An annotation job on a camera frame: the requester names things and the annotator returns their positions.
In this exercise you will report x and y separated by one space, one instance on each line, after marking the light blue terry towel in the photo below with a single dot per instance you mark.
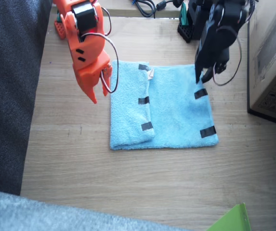
176 115

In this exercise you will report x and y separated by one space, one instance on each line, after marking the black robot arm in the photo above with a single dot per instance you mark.
231 14

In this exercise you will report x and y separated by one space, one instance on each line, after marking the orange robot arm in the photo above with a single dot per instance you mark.
87 43

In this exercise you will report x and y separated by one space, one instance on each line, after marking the black tape strip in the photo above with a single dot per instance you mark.
144 67
208 132
143 100
201 93
147 126

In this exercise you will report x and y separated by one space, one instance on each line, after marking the green table clamp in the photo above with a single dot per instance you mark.
58 18
184 14

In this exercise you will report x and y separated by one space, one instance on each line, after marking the white towel label tag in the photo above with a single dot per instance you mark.
151 74

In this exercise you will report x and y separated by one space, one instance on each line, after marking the brown cardboard box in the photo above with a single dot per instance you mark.
272 60

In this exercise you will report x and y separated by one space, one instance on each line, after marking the dark grey foam panel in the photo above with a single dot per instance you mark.
10 84

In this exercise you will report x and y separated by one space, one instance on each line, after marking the light grey foam panel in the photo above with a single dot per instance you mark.
43 214

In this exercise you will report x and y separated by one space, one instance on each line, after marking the lime green plastic bracket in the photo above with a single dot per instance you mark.
234 219

